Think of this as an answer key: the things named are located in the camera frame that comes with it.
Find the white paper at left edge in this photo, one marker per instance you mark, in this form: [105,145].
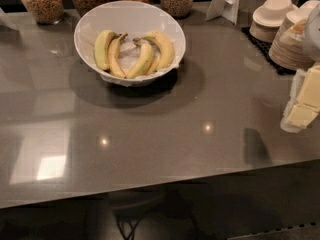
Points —
[5,21]

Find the dark stool under table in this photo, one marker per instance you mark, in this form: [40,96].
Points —
[129,207]

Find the right stack paper bowls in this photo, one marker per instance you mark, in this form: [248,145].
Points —
[286,49]

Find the green-yellow banana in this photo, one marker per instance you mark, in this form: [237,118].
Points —
[101,45]

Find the right large yellow banana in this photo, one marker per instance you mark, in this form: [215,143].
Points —
[164,45]

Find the black rubber mat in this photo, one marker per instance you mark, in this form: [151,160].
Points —
[264,47]

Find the large white bowl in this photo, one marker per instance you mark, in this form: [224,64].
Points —
[136,19]

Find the small hidden yellow banana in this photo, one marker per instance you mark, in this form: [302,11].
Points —
[153,65]

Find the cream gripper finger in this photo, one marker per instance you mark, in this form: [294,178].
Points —
[304,104]

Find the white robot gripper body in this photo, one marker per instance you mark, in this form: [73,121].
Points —
[313,34]

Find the left stack paper bowls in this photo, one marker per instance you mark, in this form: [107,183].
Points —
[268,18]

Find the left glass cereal jar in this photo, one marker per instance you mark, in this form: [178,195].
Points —
[45,11]

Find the stack paper bowls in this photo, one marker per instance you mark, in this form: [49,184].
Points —
[286,49]
[268,18]

